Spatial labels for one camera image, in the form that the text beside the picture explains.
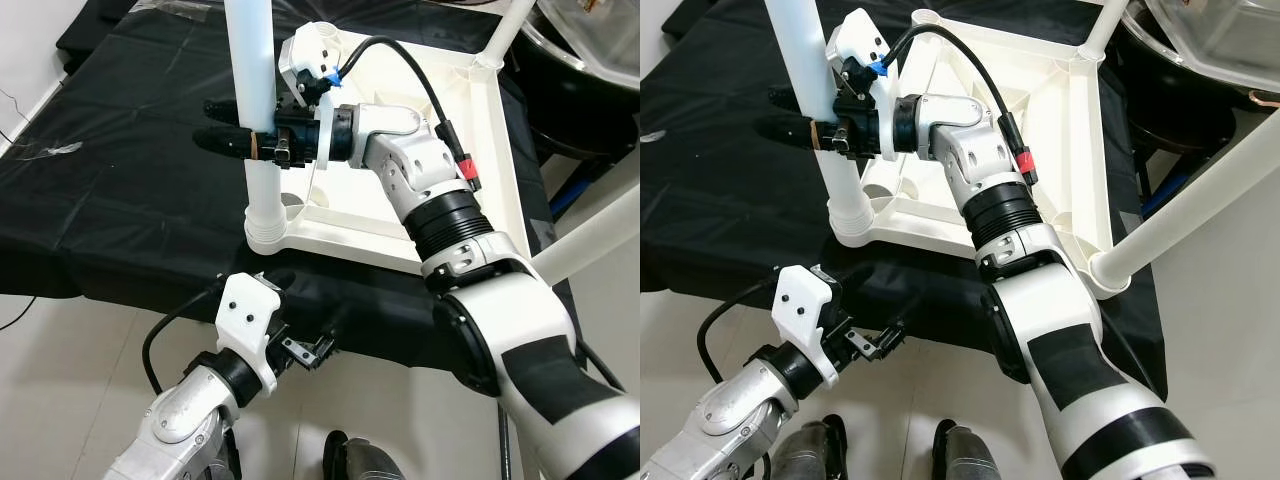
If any white plastic table top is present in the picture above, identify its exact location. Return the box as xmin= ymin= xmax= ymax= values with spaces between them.
xmin=828 ymin=8 xmax=1131 ymax=299
xmin=245 ymin=20 xmax=546 ymax=279

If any black tablecloth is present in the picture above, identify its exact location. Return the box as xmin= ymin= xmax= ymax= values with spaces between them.
xmin=640 ymin=0 xmax=1171 ymax=401
xmin=0 ymin=0 xmax=601 ymax=346

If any grey robot right leg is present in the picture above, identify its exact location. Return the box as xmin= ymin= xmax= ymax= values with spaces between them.
xmin=325 ymin=430 xmax=406 ymax=480
xmin=935 ymin=420 xmax=1001 ymax=480

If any clear plastic storage box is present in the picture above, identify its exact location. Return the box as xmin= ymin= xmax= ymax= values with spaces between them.
xmin=1140 ymin=0 xmax=1280 ymax=91
xmin=540 ymin=0 xmax=640 ymax=91

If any long black floor pole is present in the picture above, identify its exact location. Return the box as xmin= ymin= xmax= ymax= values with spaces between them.
xmin=497 ymin=400 xmax=516 ymax=480

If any black wok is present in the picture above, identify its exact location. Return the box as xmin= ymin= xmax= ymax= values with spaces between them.
xmin=520 ymin=10 xmax=640 ymax=166
xmin=1115 ymin=15 xmax=1241 ymax=156

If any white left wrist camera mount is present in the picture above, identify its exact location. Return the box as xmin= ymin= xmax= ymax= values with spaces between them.
xmin=215 ymin=272 xmax=284 ymax=391
xmin=775 ymin=265 xmax=841 ymax=386

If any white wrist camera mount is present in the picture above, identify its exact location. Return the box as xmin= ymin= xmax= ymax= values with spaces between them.
xmin=828 ymin=8 xmax=901 ymax=161
xmin=215 ymin=272 xmax=284 ymax=391
xmin=278 ymin=22 xmax=349 ymax=169
xmin=775 ymin=265 xmax=841 ymax=386

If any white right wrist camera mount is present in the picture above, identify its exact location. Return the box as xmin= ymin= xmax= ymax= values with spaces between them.
xmin=828 ymin=8 xmax=901 ymax=161
xmin=278 ymin=22 xmax=349 ymax=169

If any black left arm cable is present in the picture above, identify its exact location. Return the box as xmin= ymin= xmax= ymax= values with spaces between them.
xmin=142 ymin=280 xmax=226 ymax=396
xmin=697 ymin=275 xmax=781 ymax=386

